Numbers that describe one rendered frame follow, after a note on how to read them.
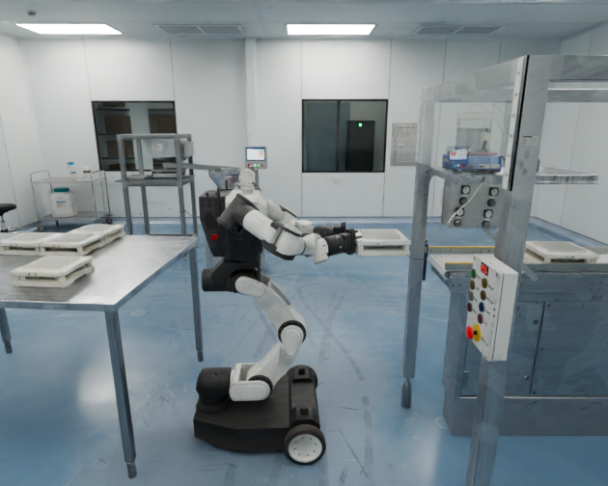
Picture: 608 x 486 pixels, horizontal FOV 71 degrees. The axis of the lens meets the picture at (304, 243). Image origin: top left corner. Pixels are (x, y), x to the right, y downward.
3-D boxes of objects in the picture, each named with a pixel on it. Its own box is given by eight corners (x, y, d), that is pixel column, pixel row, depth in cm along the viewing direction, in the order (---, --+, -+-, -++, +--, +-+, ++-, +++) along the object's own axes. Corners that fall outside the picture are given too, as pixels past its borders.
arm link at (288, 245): (320, 241, 175) (301, 238, 157) (309, 263, 177) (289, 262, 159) (300, 229, 179) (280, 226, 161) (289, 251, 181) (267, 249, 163)
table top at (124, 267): (-219, 300, 183) (-222, 293, 182) (-15, 237, 289) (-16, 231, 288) (115, 311, 172) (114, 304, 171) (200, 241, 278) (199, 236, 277)
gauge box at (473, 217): (448, 228, 185) (452, 182, 179) (440, 222, 195) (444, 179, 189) (498, 228, 184) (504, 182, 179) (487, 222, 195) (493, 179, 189)
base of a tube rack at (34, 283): (12, 285, 189) (11, 281, 189) (48, 268, 213) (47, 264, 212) (64, 287, 187) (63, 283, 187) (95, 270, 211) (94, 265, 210)
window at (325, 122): (301, 173, 703) (301, 98, 672) (301, 172, 704) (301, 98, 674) (384, 172, 704) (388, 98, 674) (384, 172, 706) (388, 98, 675)
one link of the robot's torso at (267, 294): (290, 354, 211) (226, 288, 200) (290, 337, 228) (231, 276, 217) (314, 336, 209) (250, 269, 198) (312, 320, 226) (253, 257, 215)
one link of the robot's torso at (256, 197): (199, 268, 188) (194, 188, 179) (211, 247, 221) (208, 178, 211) (265, 268, 189) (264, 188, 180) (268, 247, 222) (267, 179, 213)
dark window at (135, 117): (99, 171, 699) (91, 100, 670) (99, 171, 701) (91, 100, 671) (179, 171, 701) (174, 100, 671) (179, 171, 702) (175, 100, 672)
